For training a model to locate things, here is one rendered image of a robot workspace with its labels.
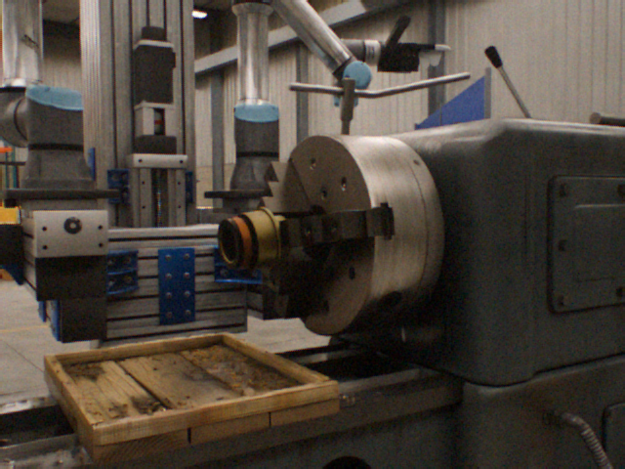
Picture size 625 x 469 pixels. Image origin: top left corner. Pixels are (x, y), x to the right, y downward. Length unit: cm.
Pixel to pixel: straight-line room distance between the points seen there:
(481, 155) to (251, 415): 47
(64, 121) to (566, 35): 1172
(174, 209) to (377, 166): 84
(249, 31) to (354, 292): 107
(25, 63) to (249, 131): 54
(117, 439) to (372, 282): 38
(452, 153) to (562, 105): 1155
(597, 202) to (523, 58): 1207
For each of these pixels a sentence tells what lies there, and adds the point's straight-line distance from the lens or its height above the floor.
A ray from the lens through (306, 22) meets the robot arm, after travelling 169.
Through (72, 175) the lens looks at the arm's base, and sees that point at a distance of 144.
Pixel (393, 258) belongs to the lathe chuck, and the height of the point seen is 105.
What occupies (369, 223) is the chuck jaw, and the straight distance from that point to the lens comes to 84.
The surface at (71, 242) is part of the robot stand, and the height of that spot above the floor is 105.
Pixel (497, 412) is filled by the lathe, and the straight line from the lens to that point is 97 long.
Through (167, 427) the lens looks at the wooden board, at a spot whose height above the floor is 89.
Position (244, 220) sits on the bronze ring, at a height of 111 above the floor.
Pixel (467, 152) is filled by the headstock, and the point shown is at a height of 120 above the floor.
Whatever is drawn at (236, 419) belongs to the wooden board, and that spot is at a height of 88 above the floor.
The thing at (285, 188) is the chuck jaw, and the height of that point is 115.
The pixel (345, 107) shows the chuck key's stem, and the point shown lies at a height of 128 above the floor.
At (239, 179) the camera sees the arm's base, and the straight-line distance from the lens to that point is 159.
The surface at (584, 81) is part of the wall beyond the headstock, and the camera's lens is 1239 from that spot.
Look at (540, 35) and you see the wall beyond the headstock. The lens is 1299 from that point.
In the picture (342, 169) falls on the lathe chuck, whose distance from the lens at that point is 90.
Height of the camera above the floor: 113
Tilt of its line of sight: 3 degrees down
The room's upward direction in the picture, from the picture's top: straight up
